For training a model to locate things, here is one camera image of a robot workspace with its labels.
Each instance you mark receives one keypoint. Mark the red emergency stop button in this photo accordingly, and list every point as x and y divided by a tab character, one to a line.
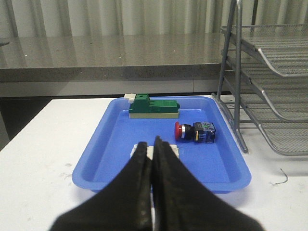
200	132

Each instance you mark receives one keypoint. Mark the white terminal block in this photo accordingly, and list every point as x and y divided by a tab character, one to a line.
150	151

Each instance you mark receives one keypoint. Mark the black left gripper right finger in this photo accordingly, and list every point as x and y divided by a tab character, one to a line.
182	203

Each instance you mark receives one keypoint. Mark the grey stone counter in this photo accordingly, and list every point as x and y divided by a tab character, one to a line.
110	65

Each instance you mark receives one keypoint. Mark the green terminal block module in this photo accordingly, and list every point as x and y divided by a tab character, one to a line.
141	106

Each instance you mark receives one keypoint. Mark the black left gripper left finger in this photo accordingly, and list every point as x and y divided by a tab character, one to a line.
123	205

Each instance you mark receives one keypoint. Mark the silver rack frame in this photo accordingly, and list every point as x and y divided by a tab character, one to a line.
233	118

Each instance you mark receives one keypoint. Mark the blue plastic tray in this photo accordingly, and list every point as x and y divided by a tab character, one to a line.
218	165

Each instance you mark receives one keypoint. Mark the thin grey wire scrap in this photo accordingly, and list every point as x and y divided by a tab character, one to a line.
284	178

